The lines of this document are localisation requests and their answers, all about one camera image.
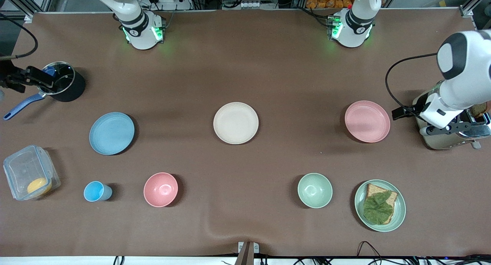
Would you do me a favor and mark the pink plate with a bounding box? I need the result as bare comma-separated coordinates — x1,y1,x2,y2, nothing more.
344,100,391,143

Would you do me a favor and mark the blue plate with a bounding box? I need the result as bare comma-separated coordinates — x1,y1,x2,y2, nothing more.
89,112,135,156

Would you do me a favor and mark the beige chrome toaster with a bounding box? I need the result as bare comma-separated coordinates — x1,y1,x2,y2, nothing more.
412,81,491,150

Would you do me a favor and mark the brown toast slice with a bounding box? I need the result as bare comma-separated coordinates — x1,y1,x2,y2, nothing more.
470,102,489,118

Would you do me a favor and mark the brown bread slice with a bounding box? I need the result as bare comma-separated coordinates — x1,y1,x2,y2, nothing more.
364,183,399,224

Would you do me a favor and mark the clear plastic container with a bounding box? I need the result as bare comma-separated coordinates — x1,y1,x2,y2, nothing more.
3,145,61,201

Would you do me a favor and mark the green lettuce leaf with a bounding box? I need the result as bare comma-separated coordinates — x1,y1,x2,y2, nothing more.
363,191,394,225

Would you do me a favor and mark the green plate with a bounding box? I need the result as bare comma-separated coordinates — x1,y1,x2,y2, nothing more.
354,179,406,232

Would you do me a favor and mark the orange round fruit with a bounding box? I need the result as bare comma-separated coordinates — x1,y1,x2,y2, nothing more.
27,178,52,196

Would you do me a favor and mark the green bowl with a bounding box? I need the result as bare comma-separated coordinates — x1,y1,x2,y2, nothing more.
298,173,333,209

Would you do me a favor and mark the blue cup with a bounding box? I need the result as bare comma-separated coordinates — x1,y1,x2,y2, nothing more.
84,181,113,202

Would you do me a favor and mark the brown table mat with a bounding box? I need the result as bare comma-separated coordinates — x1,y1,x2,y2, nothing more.
0,10,491,257

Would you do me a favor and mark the pink bowl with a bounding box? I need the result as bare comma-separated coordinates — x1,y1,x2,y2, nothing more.
143,172,179,208

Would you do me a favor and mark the beige plate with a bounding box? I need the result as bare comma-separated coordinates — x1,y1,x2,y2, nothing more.
213,102,259,145

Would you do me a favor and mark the white power strip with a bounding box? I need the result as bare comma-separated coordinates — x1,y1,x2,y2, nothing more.
241,0,278,9

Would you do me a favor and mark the black pot blue handle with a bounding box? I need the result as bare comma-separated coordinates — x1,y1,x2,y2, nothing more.
3,62,87,121

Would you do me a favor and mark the black looped cable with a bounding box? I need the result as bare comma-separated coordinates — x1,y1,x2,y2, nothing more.
357,241,384,265

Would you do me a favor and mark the metal table bracket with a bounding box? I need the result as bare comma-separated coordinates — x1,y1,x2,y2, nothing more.
238,241,259,265

